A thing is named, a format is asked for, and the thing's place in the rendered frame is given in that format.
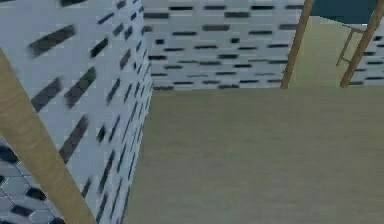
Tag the light wooden chair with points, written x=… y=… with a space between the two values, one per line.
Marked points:
x=345 y=46

